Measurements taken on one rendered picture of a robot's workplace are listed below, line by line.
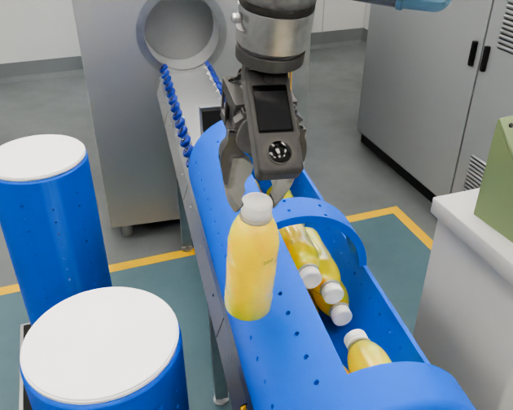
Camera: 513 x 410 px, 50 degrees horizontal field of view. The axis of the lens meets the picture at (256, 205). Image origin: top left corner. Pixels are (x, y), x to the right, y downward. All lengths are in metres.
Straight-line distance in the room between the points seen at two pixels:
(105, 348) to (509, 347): 0.75
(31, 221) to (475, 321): 1.17
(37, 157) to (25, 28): 3.93
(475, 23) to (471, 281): 1.92
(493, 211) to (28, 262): 1.27
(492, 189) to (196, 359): 1.56
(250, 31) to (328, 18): 5.70
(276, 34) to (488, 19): 2.41
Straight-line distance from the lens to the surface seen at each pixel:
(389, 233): 3.13
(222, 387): 2.16
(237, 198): 0.65
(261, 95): 0.56
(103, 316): 1.10
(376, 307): 1.06
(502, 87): 2.84
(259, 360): 0.83
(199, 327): 2.51
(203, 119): 1.80
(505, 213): 1.14
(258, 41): 0.54
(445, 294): 1.31
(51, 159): 1.67
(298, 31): 0.54
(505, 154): 1.11
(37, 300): 1.87
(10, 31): 5.59
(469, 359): 1.31
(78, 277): 1.80
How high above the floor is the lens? 1.77
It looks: 33 degrees down
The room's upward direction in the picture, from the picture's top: straight up
